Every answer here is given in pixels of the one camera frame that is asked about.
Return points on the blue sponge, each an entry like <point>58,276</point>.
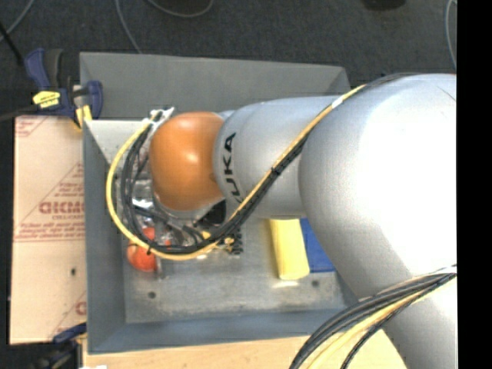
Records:
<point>317,254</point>

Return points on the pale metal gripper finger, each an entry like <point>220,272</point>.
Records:
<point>161,269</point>

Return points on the orange ball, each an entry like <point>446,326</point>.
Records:
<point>141,259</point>

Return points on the grey metal bin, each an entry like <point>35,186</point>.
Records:
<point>215,294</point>

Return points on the brown cardboard board, red print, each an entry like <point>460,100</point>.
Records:
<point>46,260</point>

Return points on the yellow sponge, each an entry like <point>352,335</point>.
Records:
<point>290,250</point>

